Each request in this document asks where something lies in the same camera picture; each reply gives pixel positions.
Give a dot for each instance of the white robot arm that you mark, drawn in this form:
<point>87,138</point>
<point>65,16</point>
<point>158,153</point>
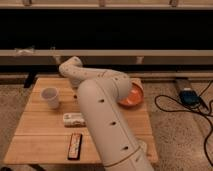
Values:
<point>98,91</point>

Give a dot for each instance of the white labelled bottle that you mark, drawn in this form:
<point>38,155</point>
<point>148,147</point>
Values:
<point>73,120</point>

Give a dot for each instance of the blue power box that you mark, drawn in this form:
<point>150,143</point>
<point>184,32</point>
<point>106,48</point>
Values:
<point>189,97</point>

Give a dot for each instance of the white plastic cup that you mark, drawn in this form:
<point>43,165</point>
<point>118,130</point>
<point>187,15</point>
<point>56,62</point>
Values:
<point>51,96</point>

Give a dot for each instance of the orange bowl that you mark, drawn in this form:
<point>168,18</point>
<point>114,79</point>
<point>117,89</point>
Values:
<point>135,97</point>

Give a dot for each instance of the wooden table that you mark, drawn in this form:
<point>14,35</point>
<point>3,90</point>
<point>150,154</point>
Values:
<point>41,137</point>

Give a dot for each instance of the dark snack bar packet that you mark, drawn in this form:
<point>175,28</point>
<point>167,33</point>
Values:
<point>75,146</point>

